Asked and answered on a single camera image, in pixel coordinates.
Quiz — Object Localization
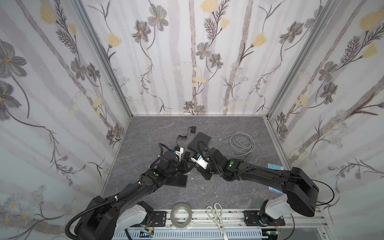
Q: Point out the black ribbed network switch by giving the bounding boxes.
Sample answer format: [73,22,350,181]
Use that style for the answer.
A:
[165,175,188,188]

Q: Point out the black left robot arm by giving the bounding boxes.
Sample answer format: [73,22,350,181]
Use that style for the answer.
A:
[65,143,196,240]

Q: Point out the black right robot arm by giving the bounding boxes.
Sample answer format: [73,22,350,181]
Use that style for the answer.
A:
[197,141,330,219]

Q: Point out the clear tape roll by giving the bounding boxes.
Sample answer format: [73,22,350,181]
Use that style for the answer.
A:
[170,203,193,230]

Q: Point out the blue face mask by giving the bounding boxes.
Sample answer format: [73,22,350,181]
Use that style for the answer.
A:
[268,164,284,194]

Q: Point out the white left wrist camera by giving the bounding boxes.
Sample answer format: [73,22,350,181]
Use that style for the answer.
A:
[171,146,184,161]

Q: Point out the dark grey flat switch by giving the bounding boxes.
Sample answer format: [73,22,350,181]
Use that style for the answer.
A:
[188,132,212,153]

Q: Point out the small black adapter with cable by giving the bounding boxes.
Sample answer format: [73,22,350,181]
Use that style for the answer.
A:
[176,126,197,147]

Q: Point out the white handled scissors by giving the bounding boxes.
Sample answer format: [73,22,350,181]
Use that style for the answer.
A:
[206,203,228,240]

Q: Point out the coiled grey ethernet cable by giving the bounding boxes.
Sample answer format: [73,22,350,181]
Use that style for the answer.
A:
[218,131,256,157]

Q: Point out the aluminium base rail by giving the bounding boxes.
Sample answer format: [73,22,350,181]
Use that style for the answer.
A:
[144,209,328,231]

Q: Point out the white slotted cable duct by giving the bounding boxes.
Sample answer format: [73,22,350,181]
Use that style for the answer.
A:
[128,229,269,240]

